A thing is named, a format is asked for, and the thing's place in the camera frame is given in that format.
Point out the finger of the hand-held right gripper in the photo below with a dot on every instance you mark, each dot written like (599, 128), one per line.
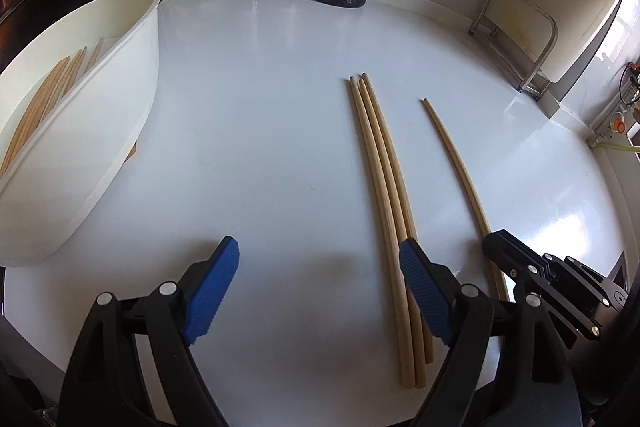
(520, 257)

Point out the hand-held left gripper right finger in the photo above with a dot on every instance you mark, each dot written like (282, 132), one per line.
(425, 292)

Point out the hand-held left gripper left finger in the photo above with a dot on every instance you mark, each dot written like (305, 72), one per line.
(210, 292)

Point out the single wooden chopstick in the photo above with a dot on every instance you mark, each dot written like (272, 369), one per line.
(386, 187)
(376, 187)
(460, 172)
(396, 187)

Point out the white plastic basin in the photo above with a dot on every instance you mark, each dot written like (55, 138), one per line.
(100, 132)

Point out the pile of wooden chopsticks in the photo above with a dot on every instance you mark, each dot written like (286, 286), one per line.
(47, 94)

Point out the stainless steel rack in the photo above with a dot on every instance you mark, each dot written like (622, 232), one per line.
(531, 89)

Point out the white cutting board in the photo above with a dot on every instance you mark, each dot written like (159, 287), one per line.
(580, 7)

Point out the white wall socket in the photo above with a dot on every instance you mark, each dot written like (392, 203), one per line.
(612, 127)

